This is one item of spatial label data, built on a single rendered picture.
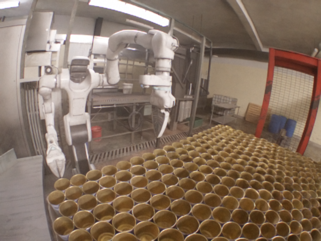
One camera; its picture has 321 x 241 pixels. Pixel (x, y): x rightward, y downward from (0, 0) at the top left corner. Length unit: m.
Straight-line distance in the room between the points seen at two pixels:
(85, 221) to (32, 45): 1.77
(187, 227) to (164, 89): 0.49
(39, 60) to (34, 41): 0.26
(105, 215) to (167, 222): 0.21
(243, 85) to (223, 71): 1.67
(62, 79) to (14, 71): 1.38
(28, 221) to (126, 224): 0.40
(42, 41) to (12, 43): 0.55
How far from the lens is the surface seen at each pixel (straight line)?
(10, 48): 2.25
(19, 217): 0.71
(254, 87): 9.03
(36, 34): 1.92
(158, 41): 0.51
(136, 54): 2.89
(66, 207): 0.54
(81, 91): 0.94
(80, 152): 1.22
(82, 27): 8.16
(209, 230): 0.52
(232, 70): 9.54
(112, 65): 0.90
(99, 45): 2.60
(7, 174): 0.98
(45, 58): 1.94
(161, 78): 0.48
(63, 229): 0.53
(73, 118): 1.07
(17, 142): 2.37
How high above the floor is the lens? 1.57
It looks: 17 degrees down
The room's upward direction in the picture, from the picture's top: 7 degrees clockwise
